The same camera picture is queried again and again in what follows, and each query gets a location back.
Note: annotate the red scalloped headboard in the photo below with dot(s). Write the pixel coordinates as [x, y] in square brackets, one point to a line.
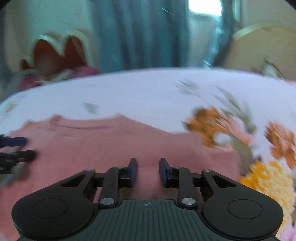
[44, 58]

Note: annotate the small floral pillow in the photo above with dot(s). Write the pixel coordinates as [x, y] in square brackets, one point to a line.
[272, 68]

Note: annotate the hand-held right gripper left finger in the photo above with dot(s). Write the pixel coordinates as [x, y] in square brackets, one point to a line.
[133, 172]

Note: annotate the bright window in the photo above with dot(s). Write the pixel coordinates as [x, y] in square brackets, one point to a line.
[204, 5]

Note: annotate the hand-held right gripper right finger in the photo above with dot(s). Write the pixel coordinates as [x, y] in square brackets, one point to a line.
[163, 172]

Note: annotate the tied blue curtain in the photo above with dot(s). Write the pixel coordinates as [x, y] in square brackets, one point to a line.
[222, 41]

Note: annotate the cream arched headboard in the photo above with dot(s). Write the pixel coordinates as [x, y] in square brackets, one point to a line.
[259, 44]

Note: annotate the pile of clothes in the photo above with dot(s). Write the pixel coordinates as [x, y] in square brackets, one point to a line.
[34, 78]

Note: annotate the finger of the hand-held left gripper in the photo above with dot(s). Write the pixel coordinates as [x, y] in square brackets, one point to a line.
[22, 155]
[15, 141]

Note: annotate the floral bed sheet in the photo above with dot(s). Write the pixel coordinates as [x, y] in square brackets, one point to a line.
[138, 92]

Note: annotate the wide blue curtain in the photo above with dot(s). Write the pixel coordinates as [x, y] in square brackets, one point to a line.
[138, 34]

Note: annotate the pink long-sleeved sweater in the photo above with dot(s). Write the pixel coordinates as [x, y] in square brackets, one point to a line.
[92, 143]

